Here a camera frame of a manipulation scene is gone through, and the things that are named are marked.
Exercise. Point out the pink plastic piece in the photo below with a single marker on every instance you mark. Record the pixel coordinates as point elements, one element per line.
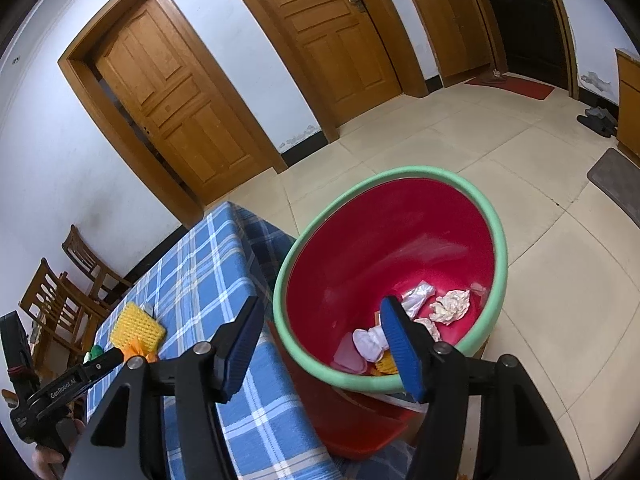
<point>350,360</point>

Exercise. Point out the large tissue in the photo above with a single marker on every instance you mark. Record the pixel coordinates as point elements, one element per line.
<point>452,305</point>

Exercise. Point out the small wooden panel door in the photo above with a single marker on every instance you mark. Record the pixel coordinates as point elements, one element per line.
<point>457,35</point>

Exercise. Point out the wooden panelled door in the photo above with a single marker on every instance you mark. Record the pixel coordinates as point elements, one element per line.
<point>175,100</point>

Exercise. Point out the person's left hand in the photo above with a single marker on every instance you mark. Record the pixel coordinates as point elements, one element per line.
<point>47,460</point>

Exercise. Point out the printed paper sheet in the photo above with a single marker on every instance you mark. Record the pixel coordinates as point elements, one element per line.
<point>400,400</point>

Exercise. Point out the blue plaid tablecloth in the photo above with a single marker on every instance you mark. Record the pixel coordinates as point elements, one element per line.
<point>200,280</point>

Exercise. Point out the red doormat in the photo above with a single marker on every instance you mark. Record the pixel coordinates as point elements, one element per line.
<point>520,87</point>

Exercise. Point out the orange crumpled wrapper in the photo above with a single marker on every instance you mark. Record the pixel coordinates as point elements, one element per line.
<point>137,350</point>

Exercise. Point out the dark doorway with wooden frame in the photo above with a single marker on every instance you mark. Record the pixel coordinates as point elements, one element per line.
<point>525,20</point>

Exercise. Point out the small item on doormat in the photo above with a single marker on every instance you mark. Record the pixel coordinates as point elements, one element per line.
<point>495,75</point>

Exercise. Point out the red plastic stool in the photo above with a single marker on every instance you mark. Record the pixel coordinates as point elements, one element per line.
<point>350,425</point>

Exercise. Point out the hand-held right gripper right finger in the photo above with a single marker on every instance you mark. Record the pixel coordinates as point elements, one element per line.
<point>405,355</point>

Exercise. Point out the small tissue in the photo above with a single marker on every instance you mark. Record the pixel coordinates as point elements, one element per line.
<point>429,329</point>

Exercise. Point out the clear plastic wrapper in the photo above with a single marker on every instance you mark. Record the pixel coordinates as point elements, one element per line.
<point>417,297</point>

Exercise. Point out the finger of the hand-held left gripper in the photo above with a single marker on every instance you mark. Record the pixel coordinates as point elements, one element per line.
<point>105,361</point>

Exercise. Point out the green bottle cap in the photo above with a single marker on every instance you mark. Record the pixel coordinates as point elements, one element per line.
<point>94,355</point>

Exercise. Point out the grey floor mat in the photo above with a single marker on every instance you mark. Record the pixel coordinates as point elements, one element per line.
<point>615,180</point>

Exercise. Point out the wooden chair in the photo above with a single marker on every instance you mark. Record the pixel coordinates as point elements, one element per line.
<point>45,295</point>
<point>80,255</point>

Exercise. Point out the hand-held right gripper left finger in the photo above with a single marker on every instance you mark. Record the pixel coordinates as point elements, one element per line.
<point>240,355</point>

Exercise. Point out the wooden cabinet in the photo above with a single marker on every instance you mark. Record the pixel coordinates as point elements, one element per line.
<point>630,105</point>

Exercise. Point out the red basin with green rim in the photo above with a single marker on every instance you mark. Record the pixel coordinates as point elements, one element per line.
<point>380,230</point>

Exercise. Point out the yellow foam fruit net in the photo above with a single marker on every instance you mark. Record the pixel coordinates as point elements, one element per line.
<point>135,327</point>
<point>385,366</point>

